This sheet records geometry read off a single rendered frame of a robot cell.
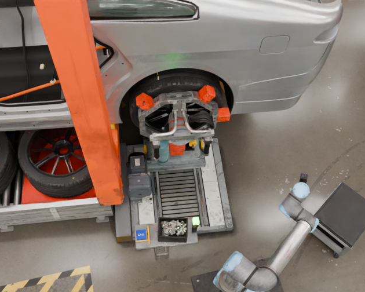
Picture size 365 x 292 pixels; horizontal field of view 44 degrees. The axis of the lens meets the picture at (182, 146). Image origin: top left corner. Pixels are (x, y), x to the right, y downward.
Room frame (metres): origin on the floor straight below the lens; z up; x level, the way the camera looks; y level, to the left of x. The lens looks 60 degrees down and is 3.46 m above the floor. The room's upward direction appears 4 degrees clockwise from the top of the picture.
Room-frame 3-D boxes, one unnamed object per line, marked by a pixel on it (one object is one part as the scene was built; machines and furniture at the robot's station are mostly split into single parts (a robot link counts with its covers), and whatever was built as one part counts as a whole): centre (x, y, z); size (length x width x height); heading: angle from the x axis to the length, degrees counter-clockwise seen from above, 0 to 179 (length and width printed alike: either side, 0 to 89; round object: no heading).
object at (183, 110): (1.62, -0.08, 1.03); 0.19 x 0.18 x 0.11; 10
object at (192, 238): (1.03, 0.07, 0.44); 0.43 x 0.17 x 0.03; 100
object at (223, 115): (1.78, -0.27, 0.85); 0.09 x 0.08 x 0.07; 100
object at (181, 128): (1.65, 0.03, 0.85); 0.21 x 0.14 x 0.14; 10
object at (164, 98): (1.72, 0.04, 0.85); 0.54 x 0.07 x 0.54; 100
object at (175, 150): (1.76, 0.05, 0.48); 0.16 x 0.12 x 0.17; 10
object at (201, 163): (1.89, 0.07, 0.13); 0.50 x 0.36 x 0.10; 100
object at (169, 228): (1.04, 0.03, 0.51); 0.20 x 0.14 x 0.13; 92
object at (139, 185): (1.57, 0.33, 0.26); 0.42 x 0.18 x 0.35; 10
